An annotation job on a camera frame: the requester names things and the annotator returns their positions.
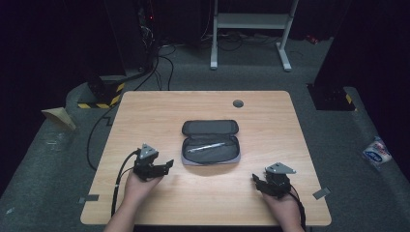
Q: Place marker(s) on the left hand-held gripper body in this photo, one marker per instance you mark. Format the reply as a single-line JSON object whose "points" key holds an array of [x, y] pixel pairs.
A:
{"points": [[145, 164]]}

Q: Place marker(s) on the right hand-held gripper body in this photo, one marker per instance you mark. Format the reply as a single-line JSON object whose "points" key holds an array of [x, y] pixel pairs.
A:
{"points": [[278, 180]]}

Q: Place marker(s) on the silver pen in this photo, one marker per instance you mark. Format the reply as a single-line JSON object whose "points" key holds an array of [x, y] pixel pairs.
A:
{"points": [[206, 147]]}

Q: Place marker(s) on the black zip pencil case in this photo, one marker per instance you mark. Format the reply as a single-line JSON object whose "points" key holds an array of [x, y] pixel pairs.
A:
{"points": [[211, 141]]}

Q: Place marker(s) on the person's left hand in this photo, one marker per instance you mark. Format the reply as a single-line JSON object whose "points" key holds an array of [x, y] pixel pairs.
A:
{"points": [[140, 190]]}

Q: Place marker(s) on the person's right hand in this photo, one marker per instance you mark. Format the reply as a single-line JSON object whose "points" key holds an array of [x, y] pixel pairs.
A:
{"points": [[283, 208]]}

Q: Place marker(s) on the grey tape strip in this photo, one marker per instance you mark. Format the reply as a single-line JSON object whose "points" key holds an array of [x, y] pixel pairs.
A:
{"points": [[90, 198], [321, 193]]}

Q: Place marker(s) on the black yellow striped base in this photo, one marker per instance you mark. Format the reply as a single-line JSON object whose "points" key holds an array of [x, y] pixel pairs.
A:
{"points": [[103, 96]]}

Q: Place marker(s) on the black base with yellow stripe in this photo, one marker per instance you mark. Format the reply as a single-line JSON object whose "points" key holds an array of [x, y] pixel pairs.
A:
{"points": [[332, 98]]}

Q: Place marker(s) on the tan cardboard piece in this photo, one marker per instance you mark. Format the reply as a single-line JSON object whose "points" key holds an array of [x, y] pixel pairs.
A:
{"points": [[58, 117]]}

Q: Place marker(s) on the white and blue packet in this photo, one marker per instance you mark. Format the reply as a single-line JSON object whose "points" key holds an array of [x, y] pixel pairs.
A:
{"points": [[376, 153]]}

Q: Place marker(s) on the dark equipment rack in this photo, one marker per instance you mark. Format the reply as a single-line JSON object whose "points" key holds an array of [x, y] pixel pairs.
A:
{"points": [[135, 32]]}

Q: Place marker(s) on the white tape scrap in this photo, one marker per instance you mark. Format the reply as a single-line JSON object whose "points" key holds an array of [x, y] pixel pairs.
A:
{"points": [[10, 211]]}

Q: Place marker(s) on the small red object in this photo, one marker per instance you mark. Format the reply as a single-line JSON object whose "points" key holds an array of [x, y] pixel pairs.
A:
{"points": [[312, 39]]}

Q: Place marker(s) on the white metal stand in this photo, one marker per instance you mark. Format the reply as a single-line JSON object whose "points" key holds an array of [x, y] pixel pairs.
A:
{"points": [[251, 21]]}

